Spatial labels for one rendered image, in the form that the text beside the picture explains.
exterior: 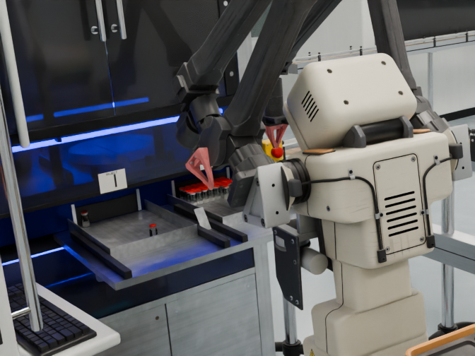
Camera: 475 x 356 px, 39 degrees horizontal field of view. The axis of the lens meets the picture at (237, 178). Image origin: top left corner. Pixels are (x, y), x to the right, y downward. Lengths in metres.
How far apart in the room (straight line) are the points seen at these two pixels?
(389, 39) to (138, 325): 1.20
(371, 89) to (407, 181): 0.18
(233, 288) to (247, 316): 0.13
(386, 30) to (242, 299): 1.18
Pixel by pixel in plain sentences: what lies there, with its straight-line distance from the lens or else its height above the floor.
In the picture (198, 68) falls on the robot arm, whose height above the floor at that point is 1.38.
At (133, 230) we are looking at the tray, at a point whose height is 0.88.
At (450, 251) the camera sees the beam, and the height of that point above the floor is 0.49.
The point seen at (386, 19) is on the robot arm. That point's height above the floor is 1.44.
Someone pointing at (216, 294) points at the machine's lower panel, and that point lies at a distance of 2.29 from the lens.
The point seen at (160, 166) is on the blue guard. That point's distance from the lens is 2.07.
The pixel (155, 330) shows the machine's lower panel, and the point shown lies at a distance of 2.22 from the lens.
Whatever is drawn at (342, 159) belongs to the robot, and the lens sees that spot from 1.17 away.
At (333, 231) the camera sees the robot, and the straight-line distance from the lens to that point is 1.30.
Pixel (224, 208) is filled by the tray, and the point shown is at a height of 0.88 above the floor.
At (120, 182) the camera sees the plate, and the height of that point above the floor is 1.01.
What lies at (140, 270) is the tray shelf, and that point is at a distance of 1.69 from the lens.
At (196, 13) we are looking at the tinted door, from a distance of 2.10.
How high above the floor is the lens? 1.52
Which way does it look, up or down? 15 degrees down
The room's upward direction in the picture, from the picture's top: 5 degrees counter-clockwise
